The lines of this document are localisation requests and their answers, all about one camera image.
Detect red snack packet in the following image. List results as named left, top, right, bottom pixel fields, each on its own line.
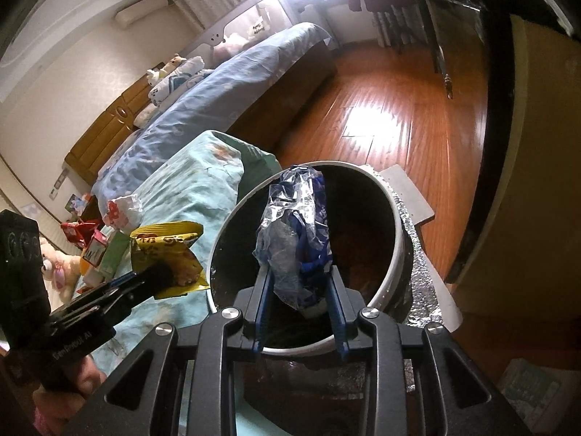
left=61, top=220, right=103, bottom=249

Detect white bin with black liner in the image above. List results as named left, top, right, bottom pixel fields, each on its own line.
left=206, top=160, right=416, bottom=357

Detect blue clear plastic bag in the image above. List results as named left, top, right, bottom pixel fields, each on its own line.
left=252, top=166, right=334, bottom=319

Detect dark wooden nightstand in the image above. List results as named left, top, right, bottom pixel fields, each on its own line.
left=66, top=193, right=104, bottom=224

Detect small red white carton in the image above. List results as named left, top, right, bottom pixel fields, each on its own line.
left=85, top=231, right=110, bottom=268

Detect person's left forearm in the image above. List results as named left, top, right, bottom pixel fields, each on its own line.
left=33, top=394, right=63, bottom=436

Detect wooden headboard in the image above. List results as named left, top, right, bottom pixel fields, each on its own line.
left=64, top=84, right=158, bottom=187

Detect pale printed paper box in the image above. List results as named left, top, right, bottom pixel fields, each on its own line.
left=497, top=358, right=564, bottom=419

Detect silver foil mat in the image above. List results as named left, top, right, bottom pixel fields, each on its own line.
left=390, top=191, right=464, bottom=333

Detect pink white plush toy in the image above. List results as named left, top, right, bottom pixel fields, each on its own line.
left=213, top=32, right=248, bottom=58

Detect white flat board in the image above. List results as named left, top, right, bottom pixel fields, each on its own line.
left=377, top=163, right=436, bottom=229

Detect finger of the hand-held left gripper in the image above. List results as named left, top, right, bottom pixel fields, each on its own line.
left=51, top=261, right=178, bottom=328

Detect yellow snack packet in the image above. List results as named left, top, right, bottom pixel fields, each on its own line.
left=131, top=220, right=210, bottom=299

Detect person's left hand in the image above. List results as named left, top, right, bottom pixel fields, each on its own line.
left=68, top=356, right=108, bottom=401

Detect white bed guard rail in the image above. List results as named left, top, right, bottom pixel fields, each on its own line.
left=188, top=0, right=292, bottom=62

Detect bed with blue sheet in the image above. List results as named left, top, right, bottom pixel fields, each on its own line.
left=91, top=23, right=339, bottom=197

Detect dark tv cabinet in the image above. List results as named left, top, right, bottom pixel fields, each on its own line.
left=447, top=0, right=581, bottom=323

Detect white air conditioner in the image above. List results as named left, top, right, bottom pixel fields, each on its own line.
left=114, top=0, right=169, bottom=26

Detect pale plush toy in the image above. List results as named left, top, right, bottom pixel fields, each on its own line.
left=38, top=236, right=83, bottom=303

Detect white red-print plastic bag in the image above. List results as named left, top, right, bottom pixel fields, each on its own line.
left=103, top=194, right=144, bottom=230

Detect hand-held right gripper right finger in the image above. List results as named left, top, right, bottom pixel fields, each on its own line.
left=324, top=263, right=534, bottom=436

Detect plain white pillow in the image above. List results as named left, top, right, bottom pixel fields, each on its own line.
left=133, top=104, right=158, bottom=129

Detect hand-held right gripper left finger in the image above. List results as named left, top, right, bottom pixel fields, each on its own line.
left=77, top=263, right=277, bottom=436

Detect white bedside cabinet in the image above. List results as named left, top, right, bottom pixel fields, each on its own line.
left=297, top=4, right=340, bottom=50

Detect pale green paper box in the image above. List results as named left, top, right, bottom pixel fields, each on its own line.
left=97, top=231, right=133, bottom=280

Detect striped cloth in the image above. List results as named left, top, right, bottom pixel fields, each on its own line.
left=372, top=7, right=426, bottom=49

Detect cream plush toys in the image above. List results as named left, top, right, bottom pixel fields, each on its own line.
left=146, top=54, right=188, bottom=82

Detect teal floral bedsheet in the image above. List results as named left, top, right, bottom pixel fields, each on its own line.
left=68, top=131, right=283, bottom=436

